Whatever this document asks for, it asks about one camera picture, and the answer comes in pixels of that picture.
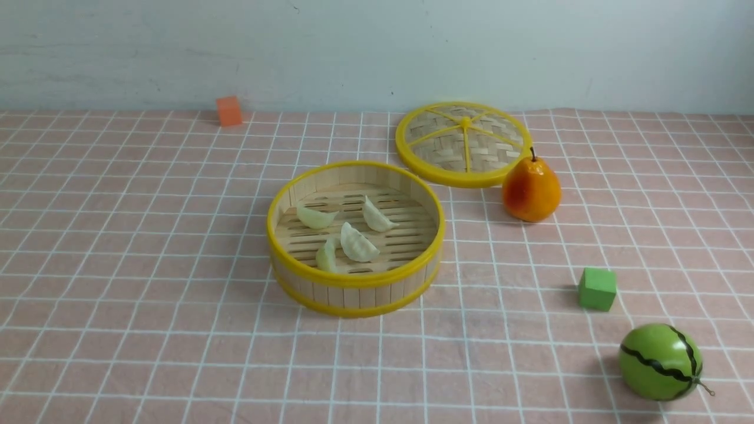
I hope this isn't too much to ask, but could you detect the white dumpling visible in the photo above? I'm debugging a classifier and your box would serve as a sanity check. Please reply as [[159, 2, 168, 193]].
[[362, 195, 399, 233], [340, 222, 380, 263]]

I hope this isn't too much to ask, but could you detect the yellow bamboo steamer tray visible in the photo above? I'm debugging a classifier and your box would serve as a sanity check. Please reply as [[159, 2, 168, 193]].
[[266, 161, 445, 317]]

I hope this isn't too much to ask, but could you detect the green dumpling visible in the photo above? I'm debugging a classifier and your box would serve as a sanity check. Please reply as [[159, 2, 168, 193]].
[[315, 236, 340, 274], [296, 203, 339, 230]]

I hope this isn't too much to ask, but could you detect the yellow bamboo steamer lid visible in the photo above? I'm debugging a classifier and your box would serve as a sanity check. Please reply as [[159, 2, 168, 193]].
[[394, 101, 533, 188]]

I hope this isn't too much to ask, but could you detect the orange toy pear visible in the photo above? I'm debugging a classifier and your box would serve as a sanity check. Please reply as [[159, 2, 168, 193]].
[[502, 147, 562, 223]]

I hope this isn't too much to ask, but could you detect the orange foam cube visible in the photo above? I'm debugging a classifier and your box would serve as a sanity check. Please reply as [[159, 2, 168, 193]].
[[216, 95, 243, 128]]

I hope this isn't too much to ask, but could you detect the green foam cube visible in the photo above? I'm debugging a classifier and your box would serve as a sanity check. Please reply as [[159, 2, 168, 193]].
[[577, 267, 617, 312]]

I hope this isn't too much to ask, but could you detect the pink checkered tablecloth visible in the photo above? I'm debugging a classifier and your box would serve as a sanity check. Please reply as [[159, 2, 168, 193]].
[[1, 108, 753, 423]]

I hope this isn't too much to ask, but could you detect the green toy watermelon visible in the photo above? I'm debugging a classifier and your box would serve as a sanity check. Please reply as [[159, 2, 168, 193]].
[[619, 323, 716, 402]]

